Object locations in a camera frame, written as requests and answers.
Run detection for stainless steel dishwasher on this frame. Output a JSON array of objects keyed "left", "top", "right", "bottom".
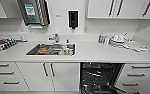
[{"left": 79, "top": 61, "right": 140, "bottom": 94}]

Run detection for white mug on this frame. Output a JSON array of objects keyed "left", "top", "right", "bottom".
[{"left": 64, "top": 46, "right": 74, "bottom": 56}]

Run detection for chrome sink faucet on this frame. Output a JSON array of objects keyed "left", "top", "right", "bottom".
[{"left": 48, "top": 33, "right": 61, "bottom": 44}]

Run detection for dish soap bottle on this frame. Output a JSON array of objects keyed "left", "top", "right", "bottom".
[{"left": 97, "top": 33, "right": 105, "bottom": 44}]

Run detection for white base cabinet door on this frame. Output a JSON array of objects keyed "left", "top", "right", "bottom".
[
  {"left": 15, "top": 62, "right": 55, "bottom": 93},
  {"left": 48, "top": 62, "right": 81, "bottom": 93}
]

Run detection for plate in sink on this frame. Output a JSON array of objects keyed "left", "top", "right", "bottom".
[{"left": 38, "top": 45, "right": 49, "bottom": 54}]

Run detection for white stacked dishes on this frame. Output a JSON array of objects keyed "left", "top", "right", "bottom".
[{"left": 109, "top": 33, "right": 129, "bottom": 48}]

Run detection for stainless steel sink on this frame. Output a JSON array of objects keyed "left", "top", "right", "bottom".
[{"left": 25, "top": 42, "right": 77, "bottom": 57}]

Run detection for steel paper towel dispenser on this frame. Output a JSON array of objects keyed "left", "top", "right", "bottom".
[{"left": 16, "top": 0, "right": 51, "bottom": 28}]

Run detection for dish rack with dishes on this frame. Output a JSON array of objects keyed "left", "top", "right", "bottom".
[{"left": 0, "top": 35, "right": 28, "bottom": 52}]

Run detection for white wall socket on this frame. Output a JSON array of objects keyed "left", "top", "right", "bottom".
[{"left": 83, "top": 24, "right": 89, "bottom": 33}]

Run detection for black wall soap dispenser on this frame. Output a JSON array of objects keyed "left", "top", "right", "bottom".
[{"left": 67, "top": 9, "right": 80, "bottom": 32}]

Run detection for small wall label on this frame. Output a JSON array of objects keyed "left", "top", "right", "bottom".
[{"left": 55, "top": 14, "right": 63, "bottom": 18}]

